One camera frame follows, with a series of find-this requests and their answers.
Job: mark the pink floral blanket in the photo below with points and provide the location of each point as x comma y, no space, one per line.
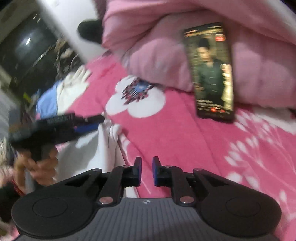
185,143

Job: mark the pink quilt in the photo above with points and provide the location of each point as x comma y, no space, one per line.
157,58

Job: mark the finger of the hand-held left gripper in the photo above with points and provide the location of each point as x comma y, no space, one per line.
86,129
90,118

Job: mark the dark balcony window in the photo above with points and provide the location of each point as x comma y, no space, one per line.
27,53

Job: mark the cream sweater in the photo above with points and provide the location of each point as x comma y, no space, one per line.
71,90

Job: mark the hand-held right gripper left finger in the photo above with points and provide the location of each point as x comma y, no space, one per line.
137,172

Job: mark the black smartphone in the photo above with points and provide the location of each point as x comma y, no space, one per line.
210,69

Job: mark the blue shirt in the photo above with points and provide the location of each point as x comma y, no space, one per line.
47,104

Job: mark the white sweatshirt orange print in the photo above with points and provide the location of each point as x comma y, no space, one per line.
92,150

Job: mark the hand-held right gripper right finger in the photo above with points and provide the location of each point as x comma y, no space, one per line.
156,172

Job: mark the person's left hand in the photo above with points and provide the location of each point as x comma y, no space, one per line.
44,171

